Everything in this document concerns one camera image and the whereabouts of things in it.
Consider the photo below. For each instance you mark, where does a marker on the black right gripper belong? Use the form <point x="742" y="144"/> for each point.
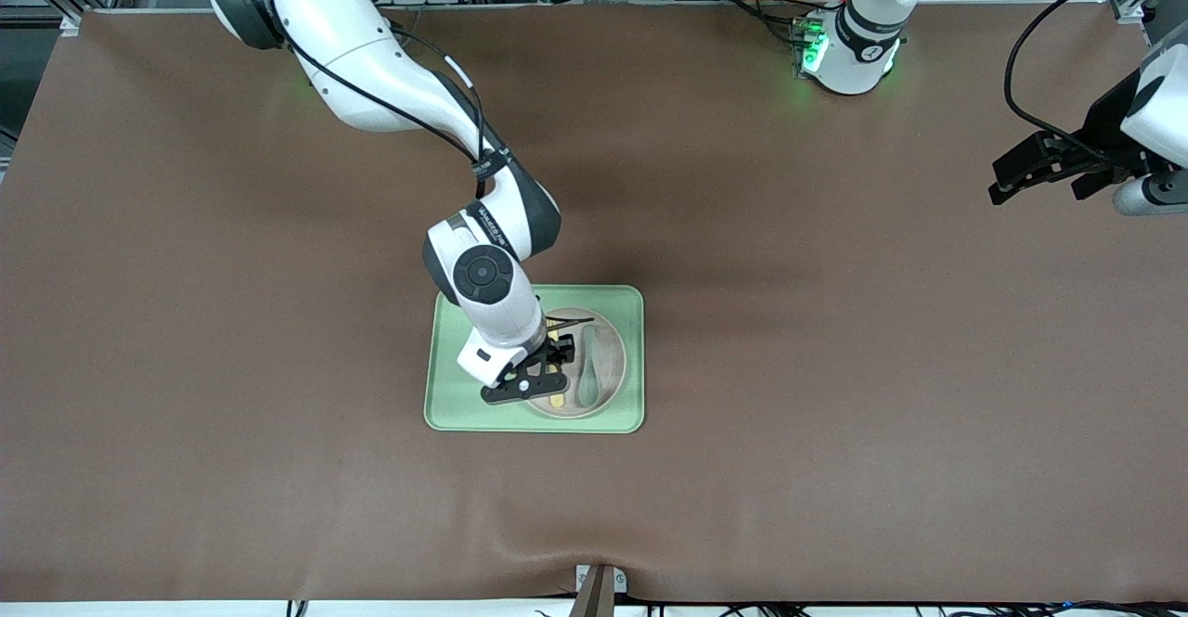
<point x="553" y="352"/>

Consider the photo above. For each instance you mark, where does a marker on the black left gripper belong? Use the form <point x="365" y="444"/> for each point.
<point x="1101" y="132"/>

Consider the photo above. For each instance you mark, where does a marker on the yellow plastic fork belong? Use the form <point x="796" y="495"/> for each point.
<point x="557" y="401"/>

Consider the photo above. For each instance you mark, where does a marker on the teal plastic spoon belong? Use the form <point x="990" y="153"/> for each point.
<point x="588" y="385"/>

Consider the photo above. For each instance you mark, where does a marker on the round beige plate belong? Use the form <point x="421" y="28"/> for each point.
<point x="608" y="357"/>

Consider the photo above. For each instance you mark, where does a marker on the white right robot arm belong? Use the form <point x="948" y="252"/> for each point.
<point x="371" y="70"/>

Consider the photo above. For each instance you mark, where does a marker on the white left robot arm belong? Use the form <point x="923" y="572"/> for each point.
<point x="854" y="51"/>

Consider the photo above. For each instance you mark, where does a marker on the light green rectangular tray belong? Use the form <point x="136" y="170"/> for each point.
<point x="483" y="417"/>

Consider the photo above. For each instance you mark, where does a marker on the grey metal table clamp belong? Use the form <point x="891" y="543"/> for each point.
<point x="600" y="589"/>

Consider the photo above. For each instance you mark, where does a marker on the brown table mat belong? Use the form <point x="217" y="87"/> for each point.
<point x="278" y="413"/>

